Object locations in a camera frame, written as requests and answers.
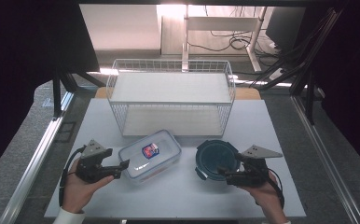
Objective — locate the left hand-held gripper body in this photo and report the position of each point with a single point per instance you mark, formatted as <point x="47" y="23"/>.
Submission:
<point x="89" y="168"/>

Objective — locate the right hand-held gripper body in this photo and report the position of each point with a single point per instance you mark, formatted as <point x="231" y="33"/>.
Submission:
<point x="254" y="174"/>

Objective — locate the round container with blue lid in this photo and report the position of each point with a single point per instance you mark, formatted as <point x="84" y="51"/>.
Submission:
<point x="214" y="158"/>

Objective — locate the clear rectangular food container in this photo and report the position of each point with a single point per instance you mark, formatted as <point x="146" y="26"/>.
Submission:
<point x="150" y="155"/>

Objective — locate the person's right hand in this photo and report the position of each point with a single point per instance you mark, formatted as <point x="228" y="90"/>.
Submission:
<point x="271" y="196"/>

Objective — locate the person's left hand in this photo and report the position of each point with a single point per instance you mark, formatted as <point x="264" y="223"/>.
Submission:
<point x="75" y="193"/>

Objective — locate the black metal stand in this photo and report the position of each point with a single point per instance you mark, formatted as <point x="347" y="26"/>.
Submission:
<point x="308" y="56"/>
<point x="57" y="96"/>

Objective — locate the black curtain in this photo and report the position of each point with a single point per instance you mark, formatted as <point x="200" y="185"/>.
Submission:
<point x="355" y="77"/>
<point x="29" y="62"/>

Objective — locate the white cabinet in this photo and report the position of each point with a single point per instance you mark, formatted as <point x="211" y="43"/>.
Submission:
<point x="122" y="26"/>

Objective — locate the dark monitor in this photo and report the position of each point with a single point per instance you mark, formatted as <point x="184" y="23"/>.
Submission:
<point x="285" y="28"/>

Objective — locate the aluminium frame rail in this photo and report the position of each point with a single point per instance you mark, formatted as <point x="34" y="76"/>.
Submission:
<point x="32" y="168"/>
<point x="324" y="161"/>

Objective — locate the white desk frame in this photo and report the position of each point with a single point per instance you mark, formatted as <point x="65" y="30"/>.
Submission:
<point x="221" y="23"/>

